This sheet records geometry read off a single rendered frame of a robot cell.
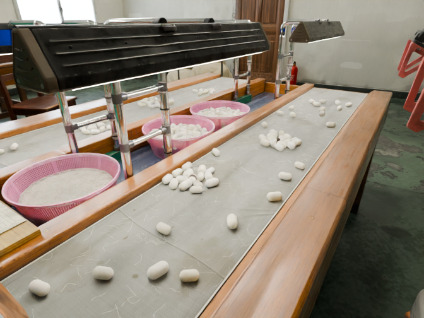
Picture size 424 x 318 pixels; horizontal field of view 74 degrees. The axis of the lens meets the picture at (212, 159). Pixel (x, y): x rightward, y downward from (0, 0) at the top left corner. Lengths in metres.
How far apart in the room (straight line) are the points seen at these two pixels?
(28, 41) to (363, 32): 5.10
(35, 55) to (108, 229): 0.36
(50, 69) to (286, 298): 0.42
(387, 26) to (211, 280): 5.03
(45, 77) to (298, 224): 0.47
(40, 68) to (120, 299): 0.34
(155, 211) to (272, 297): 0.31
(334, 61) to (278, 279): 5.02
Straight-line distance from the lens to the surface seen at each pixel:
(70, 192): 0.78
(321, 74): 5.41
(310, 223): 0.58
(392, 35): 5.29
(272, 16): 5.52
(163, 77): 0.76
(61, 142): 1.11
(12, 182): 0.85
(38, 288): 0.53
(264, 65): 5.60
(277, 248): 0.51
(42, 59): 0.38
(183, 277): 0.48
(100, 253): 0.57
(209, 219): 0.60
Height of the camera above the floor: 1.11
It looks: 26 degrees down
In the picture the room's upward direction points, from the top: straight up
